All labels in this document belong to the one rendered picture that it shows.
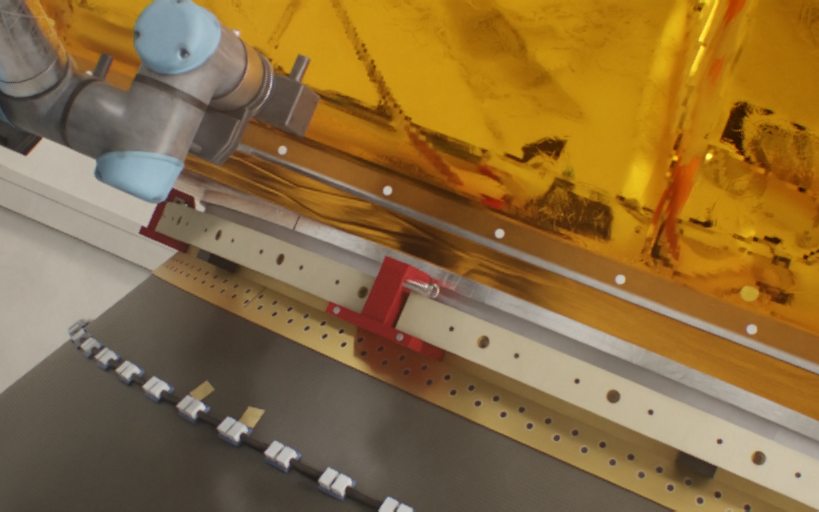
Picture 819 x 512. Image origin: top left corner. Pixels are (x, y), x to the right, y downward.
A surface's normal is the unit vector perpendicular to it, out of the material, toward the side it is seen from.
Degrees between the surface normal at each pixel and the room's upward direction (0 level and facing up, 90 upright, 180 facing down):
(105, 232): 90
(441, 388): 62
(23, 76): 131
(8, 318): 90
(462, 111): 88
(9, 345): 90
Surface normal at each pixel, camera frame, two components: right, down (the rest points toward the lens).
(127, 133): -0.34, -0.19
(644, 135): 0.07, -0.12
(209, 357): -0.44, -0.72
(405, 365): -0.24, -0.65
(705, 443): -0.15, -0.11
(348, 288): -0.56, -0.28
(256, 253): -0.70, -0.33
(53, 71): 0.81, 0.41
